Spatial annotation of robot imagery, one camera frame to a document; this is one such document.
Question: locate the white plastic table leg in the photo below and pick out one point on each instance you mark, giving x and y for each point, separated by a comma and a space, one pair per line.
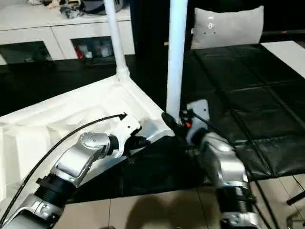
116, 40
176, 59

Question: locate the white plastic table top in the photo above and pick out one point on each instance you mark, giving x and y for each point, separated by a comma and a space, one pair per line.
47, 124

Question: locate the black work mat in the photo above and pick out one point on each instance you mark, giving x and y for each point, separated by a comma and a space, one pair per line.
250, 83

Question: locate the black box with yellow label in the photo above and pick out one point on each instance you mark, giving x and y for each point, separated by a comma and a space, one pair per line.
152, 23

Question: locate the grey cushion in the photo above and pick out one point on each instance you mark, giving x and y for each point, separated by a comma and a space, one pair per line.
228, 28

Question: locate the white flat board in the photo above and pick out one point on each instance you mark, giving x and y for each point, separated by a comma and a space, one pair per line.
288, 55

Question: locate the black tripod leg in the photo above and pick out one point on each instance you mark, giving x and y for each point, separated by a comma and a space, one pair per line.
296, 199

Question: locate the grey rounded device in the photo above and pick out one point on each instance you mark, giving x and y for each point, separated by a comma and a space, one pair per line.
100, 6

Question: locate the dark tangled small object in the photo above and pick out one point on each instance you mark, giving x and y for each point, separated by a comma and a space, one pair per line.
71, 10

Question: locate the white cabinet with glass doors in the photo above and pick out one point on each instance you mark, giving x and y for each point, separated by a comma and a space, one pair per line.
35, 28

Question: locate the pale small toy figure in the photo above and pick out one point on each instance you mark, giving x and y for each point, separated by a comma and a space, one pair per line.
52, 4

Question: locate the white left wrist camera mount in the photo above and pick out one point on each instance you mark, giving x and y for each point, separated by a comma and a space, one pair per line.
126, 131

